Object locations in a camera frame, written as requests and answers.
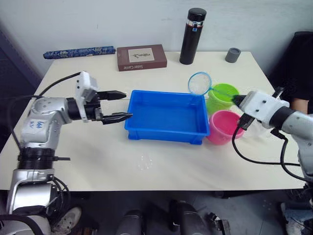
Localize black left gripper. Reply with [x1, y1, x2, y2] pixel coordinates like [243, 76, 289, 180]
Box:
[84, 90, 134, 126]

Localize blue-rimmed fishing net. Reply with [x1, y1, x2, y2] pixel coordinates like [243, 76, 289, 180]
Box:
[187, 71, 240, 99]

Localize green plastic bucket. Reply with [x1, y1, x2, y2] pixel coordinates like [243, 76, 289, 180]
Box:
[205, 83, 240, 116]

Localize pink plastic bucket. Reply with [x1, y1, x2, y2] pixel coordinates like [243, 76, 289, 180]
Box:
[206, 110, 246, 146]

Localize clear plastic cup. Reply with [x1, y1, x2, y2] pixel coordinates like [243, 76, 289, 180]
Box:
[244, 119, 268, 141]

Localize small grey cup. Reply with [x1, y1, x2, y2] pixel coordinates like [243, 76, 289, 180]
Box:
[224, 47, 242, 64]

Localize blue plastic tub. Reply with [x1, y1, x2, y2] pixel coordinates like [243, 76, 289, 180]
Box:
[124, 89, 211, 145]

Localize water droplets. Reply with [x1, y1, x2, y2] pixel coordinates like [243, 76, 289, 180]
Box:
[136, 153, 154, 171]

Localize brown book box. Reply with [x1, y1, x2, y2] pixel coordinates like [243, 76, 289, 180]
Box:
[116, 44, 168, 72]

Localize person in black clothing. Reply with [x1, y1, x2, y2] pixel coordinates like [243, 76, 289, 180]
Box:
[268, 31, 313, 116]

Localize blue patterned rolled scroll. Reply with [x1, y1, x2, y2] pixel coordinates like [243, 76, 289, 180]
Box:
[42, 45, 116, 60]

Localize black thermos bottle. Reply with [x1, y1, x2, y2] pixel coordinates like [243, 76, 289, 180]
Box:
[179, 7, 206, 66]

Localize dark rounded shape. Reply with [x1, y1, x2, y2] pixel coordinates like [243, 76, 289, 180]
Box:
[114, 209, 145, 235]
[168, 199, 212, 235]

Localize white shoe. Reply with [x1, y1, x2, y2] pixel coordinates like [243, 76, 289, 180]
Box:
[51, 206, 83, 234]

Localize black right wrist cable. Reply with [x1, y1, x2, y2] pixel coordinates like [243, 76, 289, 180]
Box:
[270, 127, 305, 181]
[231, 115, 305, 167]

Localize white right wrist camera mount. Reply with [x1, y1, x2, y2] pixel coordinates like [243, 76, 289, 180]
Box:
[239, 90, 291, 128]

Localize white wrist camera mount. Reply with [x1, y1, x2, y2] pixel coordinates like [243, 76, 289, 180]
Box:
[239, 90, 291, 128]
[74, 70, 100, 123]

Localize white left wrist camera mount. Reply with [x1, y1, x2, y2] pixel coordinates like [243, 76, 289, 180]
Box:
[74, 70, 100, 123]

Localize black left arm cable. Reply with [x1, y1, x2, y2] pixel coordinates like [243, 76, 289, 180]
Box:
[6, 72, 83, 150]

